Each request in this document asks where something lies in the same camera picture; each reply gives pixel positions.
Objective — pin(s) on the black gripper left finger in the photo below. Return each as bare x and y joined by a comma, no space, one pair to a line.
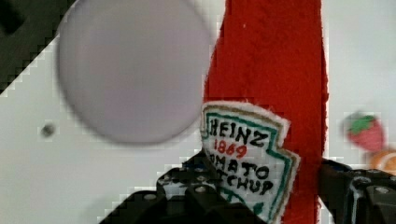
188,194

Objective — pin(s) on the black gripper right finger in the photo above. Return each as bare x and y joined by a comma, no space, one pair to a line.
357,196

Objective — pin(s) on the red plush ketchup bottle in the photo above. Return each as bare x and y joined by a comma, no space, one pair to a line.
264,114

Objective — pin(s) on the orange slice toy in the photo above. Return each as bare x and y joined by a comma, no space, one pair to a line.
384,161

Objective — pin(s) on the red toy strawberry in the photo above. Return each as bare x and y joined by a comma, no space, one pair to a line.
365,131

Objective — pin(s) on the grey round plate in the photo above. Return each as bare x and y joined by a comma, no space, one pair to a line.
133,70

